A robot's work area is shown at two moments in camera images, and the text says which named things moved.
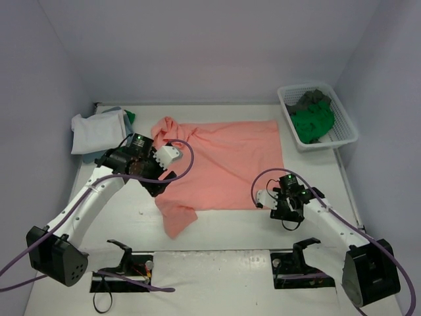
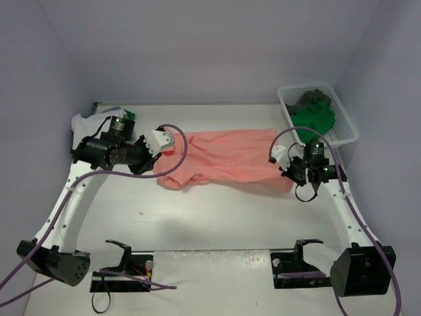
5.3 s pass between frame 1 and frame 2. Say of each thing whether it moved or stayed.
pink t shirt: moved
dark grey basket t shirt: stayed
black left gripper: moved
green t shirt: stayed
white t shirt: stayed
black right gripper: moved
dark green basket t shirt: stayed
